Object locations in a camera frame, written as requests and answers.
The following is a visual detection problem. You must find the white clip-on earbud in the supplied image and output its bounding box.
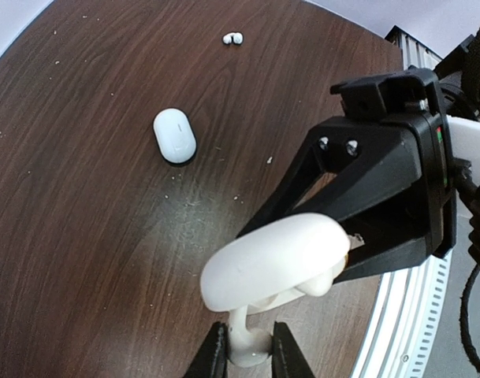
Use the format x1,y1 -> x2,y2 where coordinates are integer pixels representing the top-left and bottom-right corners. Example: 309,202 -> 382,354
222,32 -> 244,46

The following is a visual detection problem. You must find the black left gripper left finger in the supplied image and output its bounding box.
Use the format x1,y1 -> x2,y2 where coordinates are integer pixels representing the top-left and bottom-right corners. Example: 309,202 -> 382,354
186,322 -> 228,378

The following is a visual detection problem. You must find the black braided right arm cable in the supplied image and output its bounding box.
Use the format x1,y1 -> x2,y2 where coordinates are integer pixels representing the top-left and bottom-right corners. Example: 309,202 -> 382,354
454,165 -> 480,378

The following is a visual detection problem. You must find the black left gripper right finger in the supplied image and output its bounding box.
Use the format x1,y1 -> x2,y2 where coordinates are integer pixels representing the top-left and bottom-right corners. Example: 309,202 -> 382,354
271,322 -> 314,378

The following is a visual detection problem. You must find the white stem earbud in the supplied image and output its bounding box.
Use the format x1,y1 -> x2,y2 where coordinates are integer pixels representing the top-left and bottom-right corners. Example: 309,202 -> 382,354
228,306 -> 272,368

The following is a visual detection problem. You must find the cream rounded earbud charging case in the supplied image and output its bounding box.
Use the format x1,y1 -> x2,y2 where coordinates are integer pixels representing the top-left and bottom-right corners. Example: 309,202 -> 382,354
200,213 -> 351,314

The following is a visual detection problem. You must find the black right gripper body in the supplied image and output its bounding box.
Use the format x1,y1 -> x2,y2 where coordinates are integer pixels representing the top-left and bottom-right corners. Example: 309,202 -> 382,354
330,68 -> 456,258

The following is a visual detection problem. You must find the white oval charging case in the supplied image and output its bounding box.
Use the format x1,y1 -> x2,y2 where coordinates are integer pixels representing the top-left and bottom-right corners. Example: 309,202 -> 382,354
153,108 -> 197,165

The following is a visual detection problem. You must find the aluminium front frame rail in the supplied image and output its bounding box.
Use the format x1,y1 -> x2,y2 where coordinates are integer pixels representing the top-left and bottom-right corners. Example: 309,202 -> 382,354
352,25 -> 467,378

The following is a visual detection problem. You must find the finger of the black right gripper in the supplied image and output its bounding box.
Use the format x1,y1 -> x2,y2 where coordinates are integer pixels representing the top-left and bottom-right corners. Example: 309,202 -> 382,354
239,117 -> 422,236
334,214 -> 432,284

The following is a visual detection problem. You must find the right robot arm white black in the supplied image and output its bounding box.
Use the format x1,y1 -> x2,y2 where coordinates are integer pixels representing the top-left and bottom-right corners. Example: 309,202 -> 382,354
243,28 -> 480,281

